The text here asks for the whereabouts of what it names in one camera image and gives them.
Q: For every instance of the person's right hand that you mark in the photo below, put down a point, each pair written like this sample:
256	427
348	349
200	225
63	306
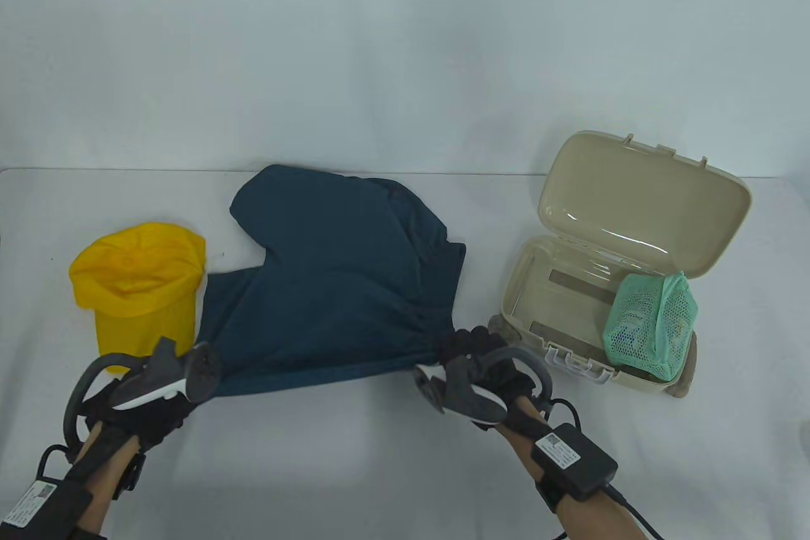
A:
506	375

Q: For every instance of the person's left hand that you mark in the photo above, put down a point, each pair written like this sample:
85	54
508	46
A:
145	416

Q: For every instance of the yellow baseball cap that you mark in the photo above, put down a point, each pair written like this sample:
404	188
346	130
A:
133	293

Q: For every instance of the green mesh bag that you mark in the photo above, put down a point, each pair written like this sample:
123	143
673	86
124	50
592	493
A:
652	325

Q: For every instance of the dark teal garment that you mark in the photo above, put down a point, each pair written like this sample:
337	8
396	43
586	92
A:
342	287

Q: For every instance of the beige hard-shell suitcase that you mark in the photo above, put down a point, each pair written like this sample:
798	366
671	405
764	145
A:
639	211

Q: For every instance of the person's right forearm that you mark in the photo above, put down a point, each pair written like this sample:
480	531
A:
588	514

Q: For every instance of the person's left forearm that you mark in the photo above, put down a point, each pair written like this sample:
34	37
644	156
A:
101	483

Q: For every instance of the black wrist sensor box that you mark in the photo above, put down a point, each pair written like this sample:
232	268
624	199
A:
573	461
38	508

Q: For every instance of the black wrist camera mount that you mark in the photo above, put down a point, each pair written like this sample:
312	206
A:
133	473

